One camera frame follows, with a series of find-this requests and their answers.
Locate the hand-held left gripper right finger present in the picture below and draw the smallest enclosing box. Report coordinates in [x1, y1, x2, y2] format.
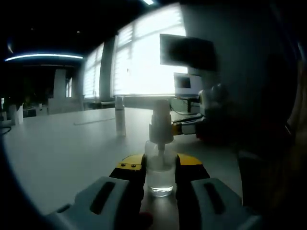
[176, 154, 268, 230]

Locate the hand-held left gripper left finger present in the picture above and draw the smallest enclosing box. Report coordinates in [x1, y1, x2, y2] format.
[47, 154, 146, 230]

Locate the clear glass pump bottle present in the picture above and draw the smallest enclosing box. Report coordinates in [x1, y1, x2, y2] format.
[144, 99, 177, 197]

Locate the white pump bottle red label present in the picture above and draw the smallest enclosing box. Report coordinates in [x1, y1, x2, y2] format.
[115, 95, 127, 137]

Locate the large clear pump cover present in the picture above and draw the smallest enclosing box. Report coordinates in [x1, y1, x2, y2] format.
[115, 95, 125, 111]

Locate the person's left hand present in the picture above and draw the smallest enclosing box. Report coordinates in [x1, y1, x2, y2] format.
[140, 211, 154, 230]

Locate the open laptop on stand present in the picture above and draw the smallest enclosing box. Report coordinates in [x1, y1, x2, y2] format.
[174, 72, 203, 96]

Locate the white low cabinet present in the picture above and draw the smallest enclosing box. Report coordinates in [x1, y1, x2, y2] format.
[47, 97, 84, 115]

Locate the white square pillar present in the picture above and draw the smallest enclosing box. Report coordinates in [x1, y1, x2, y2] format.
[54, 69, 67, 99]

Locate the green leafy plant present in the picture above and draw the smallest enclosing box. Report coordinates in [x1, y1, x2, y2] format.
[0, 88, 48, 120]

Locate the short ceiling light strip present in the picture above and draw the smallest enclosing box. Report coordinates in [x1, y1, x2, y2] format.
[4, 54, 83, 62]

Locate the black wall monitor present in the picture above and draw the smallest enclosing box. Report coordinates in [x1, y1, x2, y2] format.
[160, 34, 219, 72]

